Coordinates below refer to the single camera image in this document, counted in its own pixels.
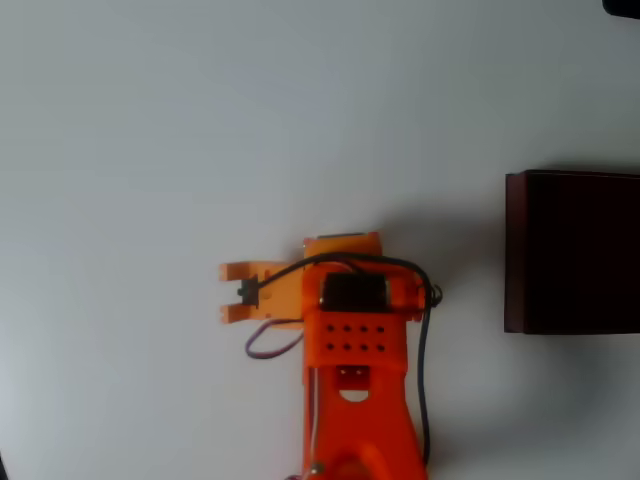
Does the dark brown box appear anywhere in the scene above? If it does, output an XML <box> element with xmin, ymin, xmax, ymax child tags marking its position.
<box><xmin>503</xmin><ymin>169</ymin><xmax>640</xmax><ymax>336</ymax></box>

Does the black object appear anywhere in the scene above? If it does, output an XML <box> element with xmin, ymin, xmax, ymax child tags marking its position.
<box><xmin>601</xmin><ymin>0</ymin><xmax>640</xmax><ymax>21</ymax></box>

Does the light orange camera mount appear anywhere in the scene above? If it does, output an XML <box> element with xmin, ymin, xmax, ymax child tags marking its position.
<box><xmin>218</xmin><ymin>259</ymin><xmax>306</xmax><ymax>332</ymax></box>

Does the small black camera module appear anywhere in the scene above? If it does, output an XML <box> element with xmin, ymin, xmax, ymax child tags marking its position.
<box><xmin>237</xmin><ymin>273</ymin><xmax>261</xmax><ymax>310</ymax></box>

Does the purple servo cable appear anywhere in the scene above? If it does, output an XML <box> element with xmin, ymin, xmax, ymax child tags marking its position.
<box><xmin>244</xmin><ymin>319</ymin><xmax>307</xmax><ymax>361</ymax></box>

